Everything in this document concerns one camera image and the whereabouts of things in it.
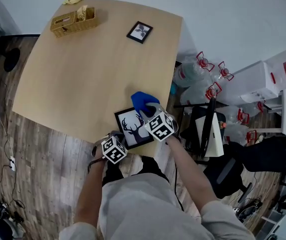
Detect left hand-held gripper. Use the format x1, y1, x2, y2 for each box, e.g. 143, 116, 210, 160
91, 131, 129, 165

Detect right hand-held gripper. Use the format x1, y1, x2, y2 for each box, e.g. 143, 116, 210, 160
138, 102, 176, 143

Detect blue cloth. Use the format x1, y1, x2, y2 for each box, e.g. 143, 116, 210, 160
130, 91, 160, 120

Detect black framed deer picture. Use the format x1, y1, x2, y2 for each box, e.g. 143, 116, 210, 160
114, 107, 155, 151

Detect small black flower picture frame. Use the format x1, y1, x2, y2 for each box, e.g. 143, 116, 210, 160
126, 20, 154, 45

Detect person's right forearm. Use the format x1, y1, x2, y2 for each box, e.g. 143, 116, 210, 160
165, 135, 218, 213

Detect person's left forearm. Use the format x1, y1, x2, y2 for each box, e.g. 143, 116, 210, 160
74, 156, 106, 231

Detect black swivel chair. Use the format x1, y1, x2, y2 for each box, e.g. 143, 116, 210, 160
174, 96, 253, 200

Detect person's black shorts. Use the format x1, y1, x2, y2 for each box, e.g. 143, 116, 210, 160
102, 155, 170, 188

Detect group of clear water jugs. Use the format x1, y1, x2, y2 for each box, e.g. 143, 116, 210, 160
174, 50, 266, 147

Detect white cardboard box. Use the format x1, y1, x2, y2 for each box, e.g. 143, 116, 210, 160
194, 113, 225, 158

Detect person's grey shirt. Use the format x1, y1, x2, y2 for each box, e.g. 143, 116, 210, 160
59, 172, 256, 240

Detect white water dispenser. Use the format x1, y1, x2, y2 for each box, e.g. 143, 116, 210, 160
217, 60, 281, 105

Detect black mesh highback chair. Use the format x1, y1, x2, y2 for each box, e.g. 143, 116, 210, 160
223, 133, 286, 174

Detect wicker tissue basket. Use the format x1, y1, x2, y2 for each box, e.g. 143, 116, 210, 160
50, 6, 96, 39

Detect crumpled beige tissue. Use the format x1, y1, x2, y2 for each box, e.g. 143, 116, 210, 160
76, 5, 88, 22

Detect black standing fan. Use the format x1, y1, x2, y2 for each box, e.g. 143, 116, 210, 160
0, 3, 21, 73

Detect dark wrist bracelet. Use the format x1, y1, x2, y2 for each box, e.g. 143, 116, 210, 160
87, 157, 106, 174

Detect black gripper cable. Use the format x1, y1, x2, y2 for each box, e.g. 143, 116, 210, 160
173, 156, 185, 212

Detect black floor cable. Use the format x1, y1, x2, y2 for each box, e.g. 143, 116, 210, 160
0, 166, 26, 210

